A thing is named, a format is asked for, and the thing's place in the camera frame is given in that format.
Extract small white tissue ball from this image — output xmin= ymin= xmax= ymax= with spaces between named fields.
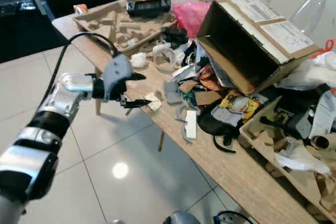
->
xmin=131 ymin=52 xmax=148 ymax=68

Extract white crumpled paper scrap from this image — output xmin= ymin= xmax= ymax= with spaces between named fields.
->
xmin=146 ymin=93 xmax=164 ymax=112

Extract clear tape roll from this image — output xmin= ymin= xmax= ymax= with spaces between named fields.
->
xmin=152 ymin=45 xmax=179 ymax=70

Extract grey flat plastic piece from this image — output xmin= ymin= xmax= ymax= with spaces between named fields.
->
xmin=163 ymin=80 xmax=185 ymax=105

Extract black plastic part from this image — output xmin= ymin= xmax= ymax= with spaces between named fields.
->
xmin=160 ymin=26 xmax=187 ymax=47

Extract moulded pulp tray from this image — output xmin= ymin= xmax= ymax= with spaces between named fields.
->
xmin=73 ymin=0 xmax=177 ymax=55

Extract white rectangular block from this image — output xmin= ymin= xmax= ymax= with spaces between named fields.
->
xmin=185 ymin=110 xmax=198 ymax=141

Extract black rectangular device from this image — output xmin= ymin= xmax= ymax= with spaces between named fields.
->
xmin=127 ymin=0 xmax=173 ymax=18

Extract black cloth cap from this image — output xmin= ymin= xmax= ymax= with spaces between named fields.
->
xmin=196 ymin=105 xmax=243 ymax=139

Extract pink plastic bag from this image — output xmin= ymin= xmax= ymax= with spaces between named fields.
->
xmin=173 ymin=1 xmax=214 ymax=39

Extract small orange tape roll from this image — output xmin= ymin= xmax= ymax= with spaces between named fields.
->
xmin=73 ymin=4 xmax=89 ymax=16

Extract yellow snack packet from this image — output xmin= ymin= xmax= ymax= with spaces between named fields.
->
xmin=219 ymin=91 xmax=261 ymax=123

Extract open brown cardboard box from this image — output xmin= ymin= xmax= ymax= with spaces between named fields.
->
xmin=195 ymin=0 xmax=322 ymax=97

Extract black low cabinet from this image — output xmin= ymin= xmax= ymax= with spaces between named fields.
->
xmin=0 ymin=0 xmax=112 ymax=52

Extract silver robot leg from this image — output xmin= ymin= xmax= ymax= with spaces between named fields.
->
xmin=163 ymin=211 xmax=201 ymax=224

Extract long wooden table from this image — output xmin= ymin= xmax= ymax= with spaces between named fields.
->
xmin=51 ymin=0 xmax=336 ymax=224

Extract pulp tray with tools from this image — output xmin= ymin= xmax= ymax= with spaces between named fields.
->
xmin=238 ymin=95 xmax=336 ymax=224

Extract black power tool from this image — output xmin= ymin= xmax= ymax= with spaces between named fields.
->
xmin=259 ymin=102 xmax=316 ymax=142

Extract white crumpled plastic sheet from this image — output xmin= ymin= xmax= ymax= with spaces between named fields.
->
xmin=275 ymin=51 xmax=336 ymax=91

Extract white tissue in tray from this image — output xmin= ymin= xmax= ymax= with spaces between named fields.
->
xmin=275 ymin=145 xmax=332 ymax=176

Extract clear bottle with teal cap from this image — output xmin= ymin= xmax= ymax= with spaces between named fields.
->
xmin=291 ymin=0 xmax=334 ymax=37

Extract white plastic bottle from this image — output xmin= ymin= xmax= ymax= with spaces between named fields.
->
xmin=308 ymin=91 xmax=336 ymax=140

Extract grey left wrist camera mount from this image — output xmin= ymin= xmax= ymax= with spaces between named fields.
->
xmin=102 ymin=54 xmax=137 ymax=99

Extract grey curved bracket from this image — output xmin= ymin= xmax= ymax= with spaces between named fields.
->
xmin=175 ymin=105 xmax=190 ymax=132

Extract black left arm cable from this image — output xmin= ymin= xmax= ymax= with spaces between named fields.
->
xmin=43 ymin=32 xmax=120 ymax=114

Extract black curved strap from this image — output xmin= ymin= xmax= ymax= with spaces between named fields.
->
xmin=212 ymin=136 xmax=237 ymax=154

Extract black robot leg cable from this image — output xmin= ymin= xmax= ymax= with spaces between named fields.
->
xmin=213 ymin=210 xmax=257 ymax=224

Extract orange handled scissors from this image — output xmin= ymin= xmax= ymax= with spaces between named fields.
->
xmin=312 ymin=38 xmax=336 ymax=60

